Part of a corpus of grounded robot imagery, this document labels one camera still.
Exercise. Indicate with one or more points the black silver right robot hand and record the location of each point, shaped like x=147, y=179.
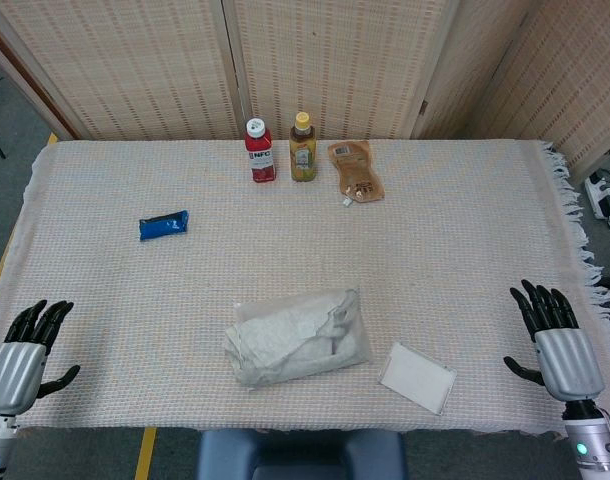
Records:
x=567, y=362

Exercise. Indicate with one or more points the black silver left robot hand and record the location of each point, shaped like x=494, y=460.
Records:
x=12, y=372

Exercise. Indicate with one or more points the white plastic package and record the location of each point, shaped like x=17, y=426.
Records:
x=252, y=311

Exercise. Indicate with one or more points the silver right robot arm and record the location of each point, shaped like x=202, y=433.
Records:
x=587, y=445

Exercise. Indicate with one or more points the white flat box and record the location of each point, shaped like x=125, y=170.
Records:
x=417, y=377

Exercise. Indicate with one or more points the white power strip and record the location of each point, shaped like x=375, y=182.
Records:
x=602, y=195

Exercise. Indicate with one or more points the blue snack packet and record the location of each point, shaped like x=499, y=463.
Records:
x=162, y=226

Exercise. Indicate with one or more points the brown spout pouch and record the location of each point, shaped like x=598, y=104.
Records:
x=355, y=170

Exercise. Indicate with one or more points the woven folding screen panel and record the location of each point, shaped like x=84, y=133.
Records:
x=570, y=75
x=330, y=60
x=135, y=65
x=465, y=85

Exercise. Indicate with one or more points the woven white tablecloth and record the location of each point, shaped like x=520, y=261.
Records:
x=285, y=250

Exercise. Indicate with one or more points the red NFC juice bottle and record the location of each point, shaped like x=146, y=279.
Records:
x=260, y=157

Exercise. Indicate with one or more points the yellow capped tea bottle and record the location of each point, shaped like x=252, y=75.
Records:
x=303, y=155

